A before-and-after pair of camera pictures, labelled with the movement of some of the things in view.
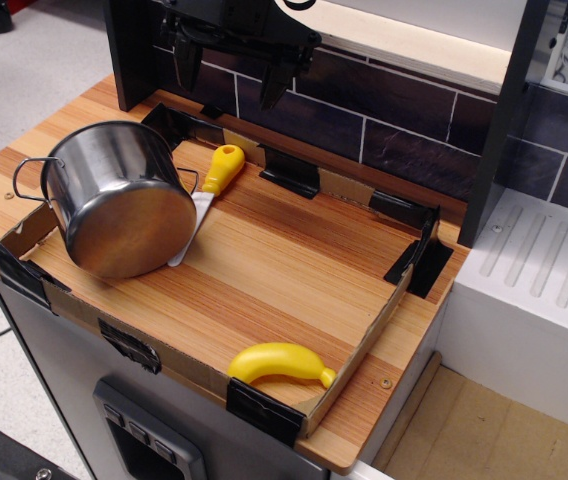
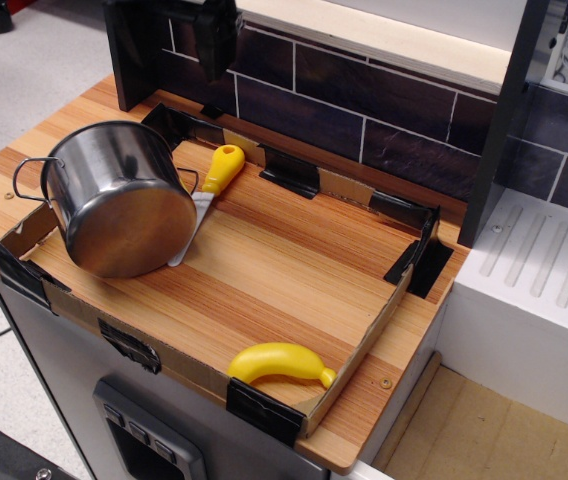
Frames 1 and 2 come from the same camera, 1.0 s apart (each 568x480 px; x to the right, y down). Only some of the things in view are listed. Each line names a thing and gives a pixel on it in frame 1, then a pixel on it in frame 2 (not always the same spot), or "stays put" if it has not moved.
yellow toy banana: x=280 y=359 stays put
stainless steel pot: x=127 y=208 stays put
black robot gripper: x=259 y=24 → x=216 y=30
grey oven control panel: x=140 y=443 stays put
